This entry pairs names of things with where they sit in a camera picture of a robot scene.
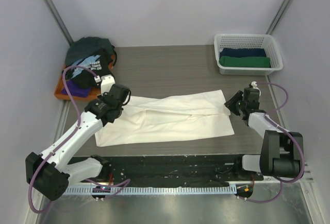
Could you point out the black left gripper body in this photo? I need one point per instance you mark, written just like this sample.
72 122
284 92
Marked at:
119 112

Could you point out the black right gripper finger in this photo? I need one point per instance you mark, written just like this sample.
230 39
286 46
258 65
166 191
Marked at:
234 109
233 102

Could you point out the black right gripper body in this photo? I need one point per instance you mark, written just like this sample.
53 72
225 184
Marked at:
236 103

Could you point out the white t shirt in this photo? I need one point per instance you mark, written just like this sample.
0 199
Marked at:
171 119

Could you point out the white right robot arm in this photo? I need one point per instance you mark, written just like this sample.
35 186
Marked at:
281 153

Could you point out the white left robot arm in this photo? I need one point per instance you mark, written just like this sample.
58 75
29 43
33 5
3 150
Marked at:
51 172

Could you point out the rolled green t shirt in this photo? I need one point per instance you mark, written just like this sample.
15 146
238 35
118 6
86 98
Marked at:
251 62

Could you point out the purple t shirt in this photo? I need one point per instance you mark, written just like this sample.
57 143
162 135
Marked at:
77 91

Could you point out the black printed t shirt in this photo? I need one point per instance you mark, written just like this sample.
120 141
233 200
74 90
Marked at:
86 65

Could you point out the rolled navy t shirt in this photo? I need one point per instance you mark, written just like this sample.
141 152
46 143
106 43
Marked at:
243 52

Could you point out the orange wooden tray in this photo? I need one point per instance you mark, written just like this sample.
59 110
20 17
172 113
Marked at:
61 93

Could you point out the white plastic basket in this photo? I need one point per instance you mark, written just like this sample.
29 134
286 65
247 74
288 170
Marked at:
237 41

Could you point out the dark teal t shirt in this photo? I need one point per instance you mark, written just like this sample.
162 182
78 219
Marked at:
85 47

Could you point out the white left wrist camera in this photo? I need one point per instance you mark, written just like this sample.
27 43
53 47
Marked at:
104 83

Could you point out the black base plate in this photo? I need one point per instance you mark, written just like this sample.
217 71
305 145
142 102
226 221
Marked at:
176 171

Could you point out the white slotted cable duct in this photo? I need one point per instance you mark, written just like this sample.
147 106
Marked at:
89 189

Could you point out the left aluminium frame post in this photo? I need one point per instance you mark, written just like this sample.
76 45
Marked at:
59 21

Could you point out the aluminium frame post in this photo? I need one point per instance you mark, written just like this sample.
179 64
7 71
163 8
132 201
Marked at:
59 21
278 16

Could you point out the right aluminium frame post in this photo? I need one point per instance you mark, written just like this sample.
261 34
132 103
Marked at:
278 16

